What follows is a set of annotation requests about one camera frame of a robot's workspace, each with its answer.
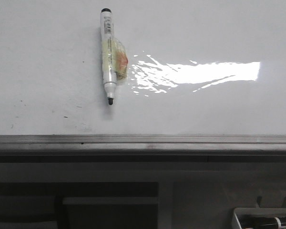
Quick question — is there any white wire basket tray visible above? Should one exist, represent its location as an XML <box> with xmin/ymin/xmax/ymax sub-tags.
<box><xmin>231</xmin><ymin>208</ymin><xmax>286</xmax><ymax>229</ymax></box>

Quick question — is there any white whiteboard marker with tape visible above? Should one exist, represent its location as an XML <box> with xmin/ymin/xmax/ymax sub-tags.
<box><xmin>100</xmin><ymin>8</ymin><xmax>128</xmax><ymax>105</ymax></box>

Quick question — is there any white whiteboard with metal frame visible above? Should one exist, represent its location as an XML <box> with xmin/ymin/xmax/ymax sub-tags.
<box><xmin>0</xmin><ymin>0</ymin><xmax>286</xmax><ymax>162</ymax></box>

